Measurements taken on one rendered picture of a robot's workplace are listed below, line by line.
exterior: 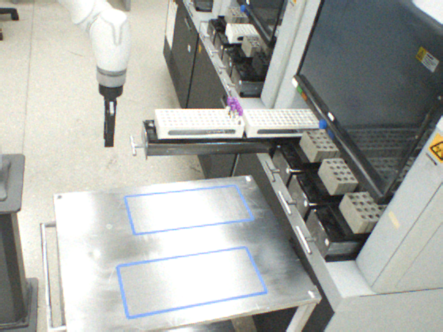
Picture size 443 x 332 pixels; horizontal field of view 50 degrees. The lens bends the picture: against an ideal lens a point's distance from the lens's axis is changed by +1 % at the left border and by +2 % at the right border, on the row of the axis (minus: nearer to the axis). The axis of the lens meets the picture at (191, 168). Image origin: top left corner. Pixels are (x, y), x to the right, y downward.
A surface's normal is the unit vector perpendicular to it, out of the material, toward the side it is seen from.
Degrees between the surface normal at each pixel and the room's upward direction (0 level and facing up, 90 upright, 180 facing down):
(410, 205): 90
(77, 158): 0
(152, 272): 0
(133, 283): 0
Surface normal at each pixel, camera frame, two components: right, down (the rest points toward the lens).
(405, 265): 0.21, 0.66
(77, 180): 0.15, -0.75
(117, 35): 0.40, 0.52
